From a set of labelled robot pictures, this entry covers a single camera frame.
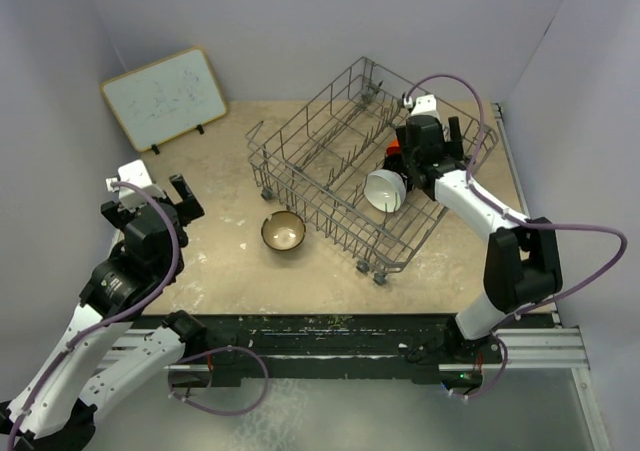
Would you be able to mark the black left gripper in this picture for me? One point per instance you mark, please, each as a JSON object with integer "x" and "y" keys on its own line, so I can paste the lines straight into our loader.
{"x": 189, "y": 207}

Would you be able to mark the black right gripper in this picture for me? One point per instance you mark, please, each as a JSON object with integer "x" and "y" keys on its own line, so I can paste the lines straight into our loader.
{"x": 454, "y": 148}

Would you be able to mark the orange bowl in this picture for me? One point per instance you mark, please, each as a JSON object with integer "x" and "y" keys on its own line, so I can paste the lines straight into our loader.
{"x": 393, "y": 148}

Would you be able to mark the black glossy bowl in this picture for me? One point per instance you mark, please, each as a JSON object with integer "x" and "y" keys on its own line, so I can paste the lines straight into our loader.
{"x": 396, "y": 164}

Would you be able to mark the white bowl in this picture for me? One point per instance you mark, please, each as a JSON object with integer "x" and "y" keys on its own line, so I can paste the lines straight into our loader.
{"x": 385, "y": 190}

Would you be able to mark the brown glazed bowl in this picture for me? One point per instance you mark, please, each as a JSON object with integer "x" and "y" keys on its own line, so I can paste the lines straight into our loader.
{"x": 283, "y": 231}

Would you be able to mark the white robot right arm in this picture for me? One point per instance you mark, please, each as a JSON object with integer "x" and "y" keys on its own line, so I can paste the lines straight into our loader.
{"x": 522, "y": 265}

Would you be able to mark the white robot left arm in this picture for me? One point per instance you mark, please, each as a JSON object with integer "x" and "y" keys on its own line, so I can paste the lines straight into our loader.
{"x": 72, "y": 393}

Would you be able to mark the yellow framed whiteboard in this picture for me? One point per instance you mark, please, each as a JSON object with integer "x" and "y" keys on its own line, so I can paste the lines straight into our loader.
{"x": 165, "y": 99}

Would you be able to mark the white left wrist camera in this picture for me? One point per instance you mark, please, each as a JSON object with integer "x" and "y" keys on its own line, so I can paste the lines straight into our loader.
{"x": 137, "y": 174}

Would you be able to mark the grey wire dish rack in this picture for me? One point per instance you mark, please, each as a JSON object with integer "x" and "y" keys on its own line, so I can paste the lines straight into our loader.
{"x": 316, "y": 165}

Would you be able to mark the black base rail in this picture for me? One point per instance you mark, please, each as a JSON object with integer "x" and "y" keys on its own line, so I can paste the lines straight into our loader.
{"x": 421, "y": 348}

